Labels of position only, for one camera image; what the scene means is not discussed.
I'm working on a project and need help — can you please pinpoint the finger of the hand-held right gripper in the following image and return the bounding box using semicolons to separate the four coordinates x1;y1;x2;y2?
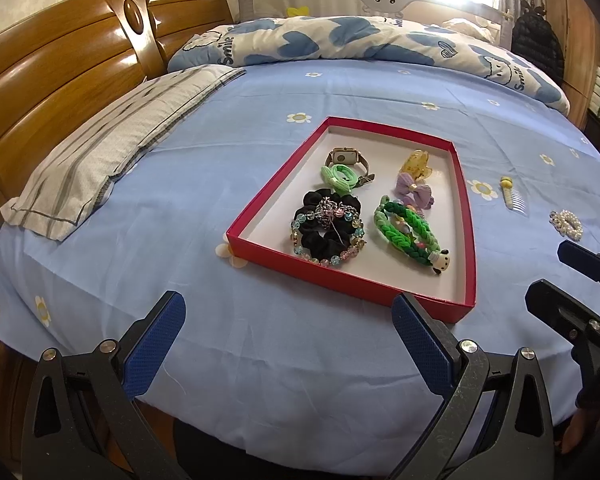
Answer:
525;280;600;408
557;240;600;287

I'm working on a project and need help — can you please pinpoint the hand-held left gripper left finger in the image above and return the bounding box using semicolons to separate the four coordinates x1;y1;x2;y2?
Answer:
22;290;191;480

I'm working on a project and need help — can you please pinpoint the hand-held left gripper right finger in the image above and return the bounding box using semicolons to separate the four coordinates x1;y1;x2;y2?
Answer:
390;292;557;480

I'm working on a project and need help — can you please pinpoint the white pearl scrunchie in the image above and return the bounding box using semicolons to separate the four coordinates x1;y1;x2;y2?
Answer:
549;209;585;242

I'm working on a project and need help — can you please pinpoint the red shallow tray box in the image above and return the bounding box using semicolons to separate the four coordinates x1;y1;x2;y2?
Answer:
226;116;477;324

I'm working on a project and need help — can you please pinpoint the green braided hair band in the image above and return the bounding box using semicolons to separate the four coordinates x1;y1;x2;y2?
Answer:
373;195;454;277

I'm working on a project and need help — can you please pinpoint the pastel bead bracelet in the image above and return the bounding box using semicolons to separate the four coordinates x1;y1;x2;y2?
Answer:
382;210;431;256

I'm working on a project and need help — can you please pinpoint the black fabric scrunchie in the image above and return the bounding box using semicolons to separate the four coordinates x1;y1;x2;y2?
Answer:
300;189;363;261

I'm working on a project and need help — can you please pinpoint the purple bow hair clip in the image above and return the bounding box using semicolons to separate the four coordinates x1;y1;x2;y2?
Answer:
394;172;437;209

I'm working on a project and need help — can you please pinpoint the clear crystal bead bracelet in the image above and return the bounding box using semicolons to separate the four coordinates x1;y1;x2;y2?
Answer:
290;206;367;269

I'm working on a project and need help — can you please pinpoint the silver chain bracelet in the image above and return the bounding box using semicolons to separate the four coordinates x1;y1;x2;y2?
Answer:
314;198;360;228

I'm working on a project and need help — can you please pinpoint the yellow claw hair clip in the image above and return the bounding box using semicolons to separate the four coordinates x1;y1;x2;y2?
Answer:
398;148;437;181

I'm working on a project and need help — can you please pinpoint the green knotted hair tie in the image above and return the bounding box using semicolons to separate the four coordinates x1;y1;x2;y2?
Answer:
321;162;370;194

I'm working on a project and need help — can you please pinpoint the gold wrist watch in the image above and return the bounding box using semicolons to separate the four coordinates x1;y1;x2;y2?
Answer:
328;147;377;187

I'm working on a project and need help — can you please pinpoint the person's right hand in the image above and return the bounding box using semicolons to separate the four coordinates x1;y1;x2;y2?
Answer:
560;407;592;456

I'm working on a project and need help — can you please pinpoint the blue floral bed sheet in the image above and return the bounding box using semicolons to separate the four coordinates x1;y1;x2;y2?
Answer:
0;56;600;467

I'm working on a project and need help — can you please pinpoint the yellow hair comb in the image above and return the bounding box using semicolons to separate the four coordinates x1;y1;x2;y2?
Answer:
499;175;529;219

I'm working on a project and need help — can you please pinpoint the grey striped pillow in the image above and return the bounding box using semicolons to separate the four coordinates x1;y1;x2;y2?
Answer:
0;64;247;242

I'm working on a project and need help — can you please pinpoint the black puffer backpack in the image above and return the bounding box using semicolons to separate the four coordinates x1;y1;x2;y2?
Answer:
510;0;566;87

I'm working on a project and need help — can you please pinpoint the wooden wardrobe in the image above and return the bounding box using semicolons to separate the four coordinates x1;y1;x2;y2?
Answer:
541;0;600;111

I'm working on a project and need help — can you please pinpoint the wooden headboard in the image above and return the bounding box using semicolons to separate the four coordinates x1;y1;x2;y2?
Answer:
0;0;237;243

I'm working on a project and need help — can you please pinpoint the blue heart print quilt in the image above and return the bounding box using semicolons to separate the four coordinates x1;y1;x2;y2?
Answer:
167;15;572;114

